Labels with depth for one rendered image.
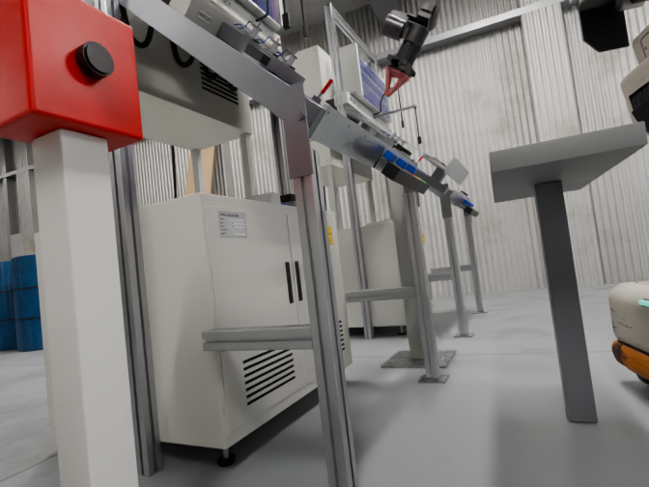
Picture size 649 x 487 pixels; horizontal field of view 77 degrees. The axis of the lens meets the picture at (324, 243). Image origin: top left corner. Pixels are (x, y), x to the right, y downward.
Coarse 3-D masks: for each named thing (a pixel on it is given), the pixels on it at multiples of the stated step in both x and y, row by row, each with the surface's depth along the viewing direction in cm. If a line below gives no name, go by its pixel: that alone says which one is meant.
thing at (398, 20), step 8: (432, 0) 114; (424, 8) 114; (432, 8) 114; (392, 16) 117; (400, 16) 118; (408, 16) 117; (416, 16) 116; (424, 16) 114; (384, 24) 118; (392, 24) 117; (400, 24) 116; (424, 24) 117; (384, 32) 119; (392, 32) 118; (400, 32) 117; (400, 40) 120
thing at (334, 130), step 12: (324, 108) 78; (324, 120) 80; (336, 120) 83; (348, 120) 87; (324, 132) 83; (336, 132) 86; (348, 132) 90; (360, 132) 94; (324, 144) 86; (336, 144) 89; (348, 144) 93; (360, 144) 98; (372, 144) 103; (384, 144) 108; (348, 156) 97; (360, 156) 102; (372, 156) 107
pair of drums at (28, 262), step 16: (32, 256) 351; (0, 272) 378; (16, 272) 351; (32, 272) 350; (0, 288) 377; (16, 288) 351; (32, 288) 349; (0, 304) 376; (16, 304) 352; (32, 304) 348; (0, 320) 374; (16, 320) 352; (32, 320) 347; (0, 336) 374; (16, 336) 355; (32, 336) 346
